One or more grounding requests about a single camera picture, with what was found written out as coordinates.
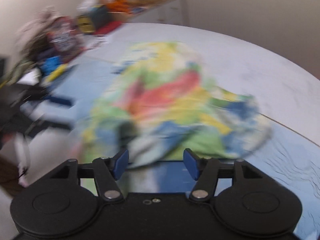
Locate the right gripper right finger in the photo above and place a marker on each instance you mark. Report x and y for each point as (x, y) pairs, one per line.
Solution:
(204, 172)

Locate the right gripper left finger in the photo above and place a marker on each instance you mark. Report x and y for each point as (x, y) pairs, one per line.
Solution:
(106, 174)

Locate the tie-dye multicolour garment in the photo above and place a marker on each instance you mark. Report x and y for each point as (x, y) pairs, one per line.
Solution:
(162, 101)

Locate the pile of dark clothes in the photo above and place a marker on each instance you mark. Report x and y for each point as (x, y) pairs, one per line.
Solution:
(31, 44)

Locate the red snack bag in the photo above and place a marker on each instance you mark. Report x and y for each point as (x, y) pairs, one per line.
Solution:
(65, 38)

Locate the red flat book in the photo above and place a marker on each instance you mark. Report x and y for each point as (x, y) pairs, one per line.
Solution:
(108, 28)

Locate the light blue bed sheet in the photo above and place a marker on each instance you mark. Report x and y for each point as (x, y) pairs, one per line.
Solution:
(288, 97)

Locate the dark green round container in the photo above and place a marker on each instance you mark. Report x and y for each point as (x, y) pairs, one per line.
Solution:
(93, 20)

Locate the white drawer cabinet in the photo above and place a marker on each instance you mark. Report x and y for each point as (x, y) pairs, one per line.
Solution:
(173, 12)

